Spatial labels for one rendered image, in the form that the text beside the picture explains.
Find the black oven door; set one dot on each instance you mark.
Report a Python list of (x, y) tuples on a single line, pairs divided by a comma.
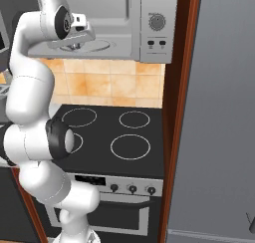
[(116, 217)]

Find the silver microwave oven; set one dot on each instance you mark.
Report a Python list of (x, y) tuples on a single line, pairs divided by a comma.
[(156, 38)]

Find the black hob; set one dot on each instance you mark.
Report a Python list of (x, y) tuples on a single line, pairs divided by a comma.
[(106, 137)]

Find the black oven knob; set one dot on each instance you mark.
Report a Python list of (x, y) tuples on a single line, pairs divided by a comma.
[(114, 187), (132, 189), (151, 190)]

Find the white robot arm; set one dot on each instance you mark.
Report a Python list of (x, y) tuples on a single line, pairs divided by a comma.
[(31, 87)]

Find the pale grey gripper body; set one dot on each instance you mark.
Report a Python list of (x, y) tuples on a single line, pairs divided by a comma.
[(78, 38)]

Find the dark grey base cupboard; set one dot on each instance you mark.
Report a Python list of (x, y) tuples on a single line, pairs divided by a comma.
[(13, 213)]

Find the brown wooden side panel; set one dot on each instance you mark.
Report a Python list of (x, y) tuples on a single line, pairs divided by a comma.
[(176, 104)]

